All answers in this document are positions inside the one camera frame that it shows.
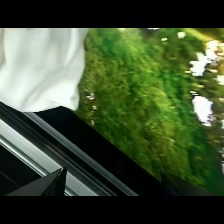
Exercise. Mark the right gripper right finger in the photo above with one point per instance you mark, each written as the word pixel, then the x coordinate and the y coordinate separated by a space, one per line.
pixel 173 187

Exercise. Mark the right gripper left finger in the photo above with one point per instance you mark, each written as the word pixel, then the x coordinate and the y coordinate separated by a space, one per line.
pixel 50 186

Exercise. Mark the white garment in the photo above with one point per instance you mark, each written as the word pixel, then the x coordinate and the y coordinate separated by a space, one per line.
pixel 40 70

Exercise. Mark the silver frame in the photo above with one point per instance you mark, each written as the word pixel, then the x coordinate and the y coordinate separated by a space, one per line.
pixel 30 150

